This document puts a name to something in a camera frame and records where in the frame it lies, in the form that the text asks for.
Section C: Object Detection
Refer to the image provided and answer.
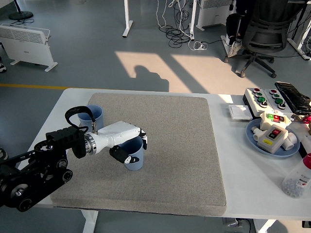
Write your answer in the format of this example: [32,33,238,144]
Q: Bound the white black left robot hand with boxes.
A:
[93,120,149,164]

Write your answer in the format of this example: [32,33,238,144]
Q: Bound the blue ribbed plastic cup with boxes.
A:
[77,104,104,131]
[118,136,144,172]

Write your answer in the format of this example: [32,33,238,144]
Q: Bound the white push-button control box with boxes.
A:
[243,87,294,117]

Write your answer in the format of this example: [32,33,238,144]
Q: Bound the grey-brown foam mat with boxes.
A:
[50,92,227,217]

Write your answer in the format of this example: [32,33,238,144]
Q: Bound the white table leg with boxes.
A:
[81,210,99,233]
[254,219,277,233]

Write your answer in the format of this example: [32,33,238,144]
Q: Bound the white desk leg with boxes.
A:
[122,0,134,38]
[189,0,197,41]
[287,0,311,61]

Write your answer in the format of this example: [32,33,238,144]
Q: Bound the large white panel heater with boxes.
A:
[0,23,58,72]

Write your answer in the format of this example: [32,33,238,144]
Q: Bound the blue round plate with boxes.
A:
[245,118,301,159]

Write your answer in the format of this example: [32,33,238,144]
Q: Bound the white plastic pipe fitting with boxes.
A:
[281,133,299,150]
[251,126,264,141]

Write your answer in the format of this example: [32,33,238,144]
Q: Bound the white green-red button box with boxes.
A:
[259,112,292,132]

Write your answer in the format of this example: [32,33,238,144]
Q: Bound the black fan stand base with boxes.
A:
[9,0,34,20]

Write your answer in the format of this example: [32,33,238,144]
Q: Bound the person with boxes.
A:
[225,0,256,58]

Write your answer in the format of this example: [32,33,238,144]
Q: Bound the black mesh office chair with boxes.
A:
[225,0,308,79]

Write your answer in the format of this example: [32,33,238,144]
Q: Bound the black wrapped keyboard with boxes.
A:
[275,82,311,115]

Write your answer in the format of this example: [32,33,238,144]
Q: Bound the clear bottle with red cap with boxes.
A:
[281,153,311,199]

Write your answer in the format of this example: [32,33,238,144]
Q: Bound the black floor cable bundle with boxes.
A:
[166,0,195,48]

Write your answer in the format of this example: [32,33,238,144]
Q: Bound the white floor cable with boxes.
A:
[155,0,175,29]

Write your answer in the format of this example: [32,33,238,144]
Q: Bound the white wall switch plate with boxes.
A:
[228,104,252,121]

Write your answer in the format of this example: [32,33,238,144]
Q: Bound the white red-black start-stop switch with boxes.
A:
[257,124,289,155]

